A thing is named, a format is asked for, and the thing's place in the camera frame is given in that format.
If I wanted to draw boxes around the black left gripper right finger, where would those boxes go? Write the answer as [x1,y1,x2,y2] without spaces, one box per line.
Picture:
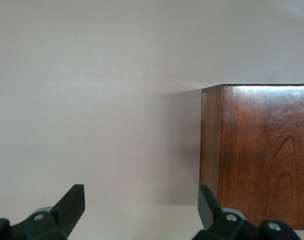
[191,184,302,240]

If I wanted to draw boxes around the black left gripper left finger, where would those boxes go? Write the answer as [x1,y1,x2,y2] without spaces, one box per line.
[0,184,86,240]

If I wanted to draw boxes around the dark brown wooden cabinet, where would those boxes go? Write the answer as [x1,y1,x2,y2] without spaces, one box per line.
[199,84,304,231]

